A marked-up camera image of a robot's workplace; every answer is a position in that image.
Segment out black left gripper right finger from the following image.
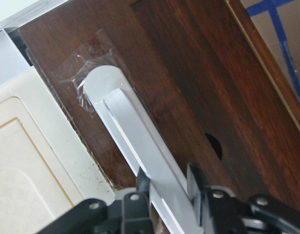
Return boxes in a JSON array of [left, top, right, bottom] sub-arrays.
[[187, 163, 300, 234]]

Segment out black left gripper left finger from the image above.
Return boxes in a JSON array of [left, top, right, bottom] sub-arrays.
[[38, 168, 152, 234]]

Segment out white drawer handle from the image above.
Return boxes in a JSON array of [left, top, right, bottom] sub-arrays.
[[83, 65, 203, 234]]

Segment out cream plastic storage box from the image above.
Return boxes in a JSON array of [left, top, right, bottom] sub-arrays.
[[0, 68, 115, 234]]

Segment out dark brown wooden drawer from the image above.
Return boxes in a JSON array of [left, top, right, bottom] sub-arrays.
[[20, 0, 300, 211]]

